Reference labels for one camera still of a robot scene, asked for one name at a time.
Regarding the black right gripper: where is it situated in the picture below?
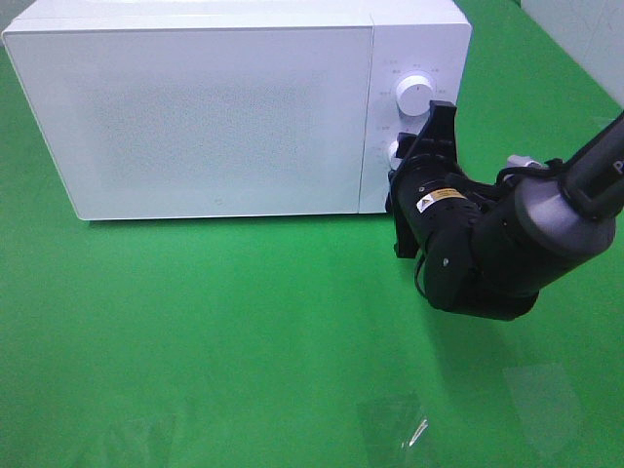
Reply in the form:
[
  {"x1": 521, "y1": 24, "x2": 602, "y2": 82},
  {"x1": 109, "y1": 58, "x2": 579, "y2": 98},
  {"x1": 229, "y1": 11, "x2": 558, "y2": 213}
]
[{"x1": 386, "y1": 100, "x2": 468, "y2": 258}]

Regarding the white microwave knob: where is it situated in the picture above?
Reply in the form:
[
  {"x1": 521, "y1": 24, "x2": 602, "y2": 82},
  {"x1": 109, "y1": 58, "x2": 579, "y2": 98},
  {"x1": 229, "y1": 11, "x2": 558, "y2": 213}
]
[
  {"x1": 387, "y1": 140, "x2": 401, "y2": 170},
  {"x1": 395, "y1": 73, "x2": 435, "y2": 117}
]

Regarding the white microwave door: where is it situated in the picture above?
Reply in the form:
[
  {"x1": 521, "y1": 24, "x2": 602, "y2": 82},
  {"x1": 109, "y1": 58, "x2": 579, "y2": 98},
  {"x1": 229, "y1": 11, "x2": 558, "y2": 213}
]
[{"x1": 5, "y1": 27, "x2": 371, "y2": 220}]

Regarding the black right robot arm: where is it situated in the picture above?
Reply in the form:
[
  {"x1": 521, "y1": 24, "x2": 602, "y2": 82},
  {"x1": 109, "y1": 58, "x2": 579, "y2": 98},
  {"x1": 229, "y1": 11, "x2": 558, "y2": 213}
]
[{"x1": 386, "y1": 100, "x2": 623, "y2": 321}]

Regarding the white microwave oven body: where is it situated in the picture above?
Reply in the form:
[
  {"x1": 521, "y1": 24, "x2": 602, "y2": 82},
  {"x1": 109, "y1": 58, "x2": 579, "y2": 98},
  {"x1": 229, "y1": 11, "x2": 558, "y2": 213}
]
[{"x1": 2, "y1": 1, "x2": 472, "y2": 214}]

